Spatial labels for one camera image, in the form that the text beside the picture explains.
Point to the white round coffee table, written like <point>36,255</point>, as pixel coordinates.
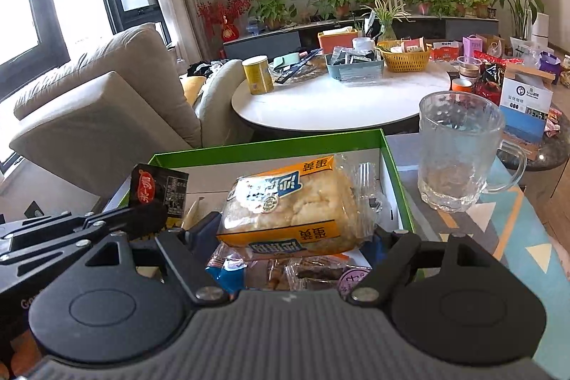
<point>323,104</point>

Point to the red flower bouquet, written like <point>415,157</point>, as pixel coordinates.
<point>222,16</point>

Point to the beige sofa armchair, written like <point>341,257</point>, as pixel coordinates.
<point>93,120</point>

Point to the yellow woven basket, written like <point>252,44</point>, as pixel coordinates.
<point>404,61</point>

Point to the dark round side table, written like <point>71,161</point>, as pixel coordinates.
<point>553,151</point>

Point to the purple gift bag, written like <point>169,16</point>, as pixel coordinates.
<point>551,64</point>

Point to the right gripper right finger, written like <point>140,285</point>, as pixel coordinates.
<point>392,256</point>

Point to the green white cardboard box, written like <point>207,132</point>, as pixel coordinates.
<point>212,172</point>

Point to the orange cup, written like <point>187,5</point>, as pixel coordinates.
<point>461,85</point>

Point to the tall leafy floor plant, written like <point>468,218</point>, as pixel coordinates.
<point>523,14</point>

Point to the white blue paper box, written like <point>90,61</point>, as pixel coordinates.
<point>526,97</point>

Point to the black red snack packet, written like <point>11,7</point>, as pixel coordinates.
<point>163,188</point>

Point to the blue plastic basket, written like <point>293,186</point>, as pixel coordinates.
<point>349,65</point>

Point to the pink small box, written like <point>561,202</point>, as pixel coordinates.
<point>472,44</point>

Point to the yellow tin can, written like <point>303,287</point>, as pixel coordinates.
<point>256,70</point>

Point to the orange packaged bread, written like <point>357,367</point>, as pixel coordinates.
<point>312,208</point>

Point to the clear glass mug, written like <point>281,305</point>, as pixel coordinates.
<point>460,136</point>

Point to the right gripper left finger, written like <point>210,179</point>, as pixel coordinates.
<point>186,254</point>

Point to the spider plant in vase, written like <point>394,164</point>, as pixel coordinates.
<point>383,13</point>

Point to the orange tissue box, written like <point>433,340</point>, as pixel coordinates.
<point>330,39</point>

